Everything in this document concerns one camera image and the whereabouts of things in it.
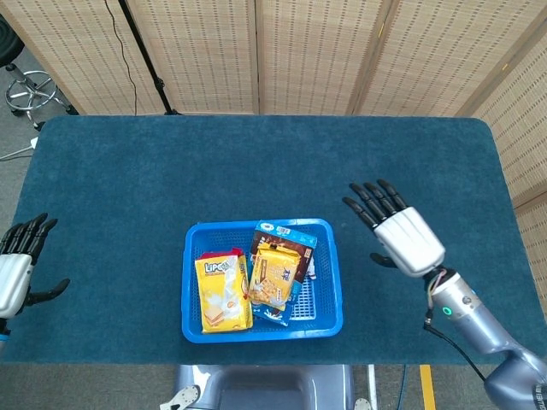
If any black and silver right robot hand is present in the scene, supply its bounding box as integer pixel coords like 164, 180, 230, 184
342, 178, 446, 278

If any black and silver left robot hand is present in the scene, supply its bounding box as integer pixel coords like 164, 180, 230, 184
0, 212, 72, 319

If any blue chocolate chip cookie box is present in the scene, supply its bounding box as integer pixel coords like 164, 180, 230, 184
250, 220, 318, 307

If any yellow cracker pack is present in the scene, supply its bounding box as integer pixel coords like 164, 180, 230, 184
247, 242, 299, 312

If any long blue Oreo box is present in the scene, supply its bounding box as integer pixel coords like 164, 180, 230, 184
251, 303, 294, 328

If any red yellow snack bag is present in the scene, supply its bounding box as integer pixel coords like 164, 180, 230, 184
194, 247, 254, 335

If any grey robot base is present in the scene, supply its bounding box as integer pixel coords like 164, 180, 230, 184
160, 364, 373, 410

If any blue plastic perforated basket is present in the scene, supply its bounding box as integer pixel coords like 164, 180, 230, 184
180, 218, 345, 345

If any teal table mat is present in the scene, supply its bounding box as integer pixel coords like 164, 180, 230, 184
0, 114, 540, 366

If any white table leg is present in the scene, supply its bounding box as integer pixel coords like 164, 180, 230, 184
366, 364, 379, 410

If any yellow floor tape strip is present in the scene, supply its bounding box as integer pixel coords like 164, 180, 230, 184
419, 364, 438, 410

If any black stool with chrome base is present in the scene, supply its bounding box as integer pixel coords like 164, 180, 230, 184
0, 15, 80, 132

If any black tripod stand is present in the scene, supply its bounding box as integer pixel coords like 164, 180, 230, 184
117, 0, 183, 116

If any blue floor cable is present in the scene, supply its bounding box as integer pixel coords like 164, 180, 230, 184
397, 364, 409, 410

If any thin black hanging cable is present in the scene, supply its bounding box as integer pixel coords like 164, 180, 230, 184
103, 0, 138, 115

